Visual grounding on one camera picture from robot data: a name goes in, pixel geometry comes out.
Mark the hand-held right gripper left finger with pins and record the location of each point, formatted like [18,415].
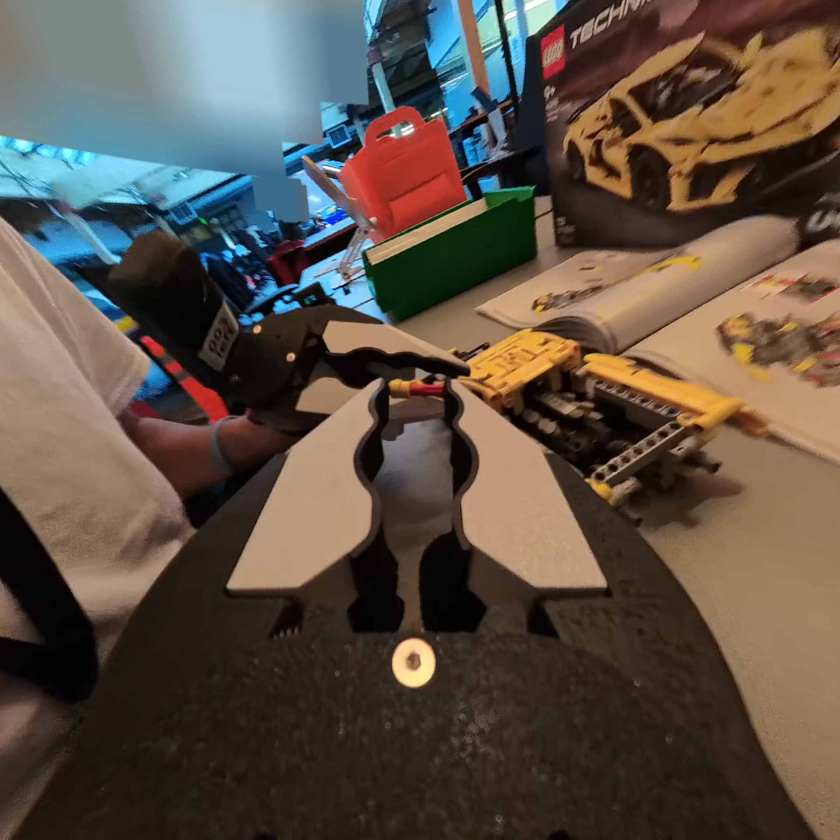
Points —
[302,525]

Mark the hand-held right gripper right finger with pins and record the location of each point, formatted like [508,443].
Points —
[531,525]

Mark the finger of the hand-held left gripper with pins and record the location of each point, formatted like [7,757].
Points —
[328,397]
[387,341]

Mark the yellow connector piece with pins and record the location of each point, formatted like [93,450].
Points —
[398,387]

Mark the red axle pin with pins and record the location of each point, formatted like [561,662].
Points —
[426,390]

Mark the yellow brick toy car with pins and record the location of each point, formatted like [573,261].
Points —
[590,407]

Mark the person's left hand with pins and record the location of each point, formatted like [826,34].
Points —
[259,443]

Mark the black device with display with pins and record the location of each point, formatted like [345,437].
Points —
[312,300]

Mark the orange traffic cone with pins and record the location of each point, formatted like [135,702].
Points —
[190,387]

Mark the red office chair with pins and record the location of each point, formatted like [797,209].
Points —
[289,257]

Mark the blue wristband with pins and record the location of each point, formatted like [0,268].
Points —
[221,446]

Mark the green plastic bin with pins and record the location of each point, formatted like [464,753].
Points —
[459,262]

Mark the orange container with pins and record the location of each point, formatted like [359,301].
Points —
[407,177]

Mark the open instruction booklet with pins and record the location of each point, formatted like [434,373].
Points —
[689,282]

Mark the toy car set box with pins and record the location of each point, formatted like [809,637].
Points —
[689,131]

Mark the wooden post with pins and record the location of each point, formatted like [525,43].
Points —
[474,46]

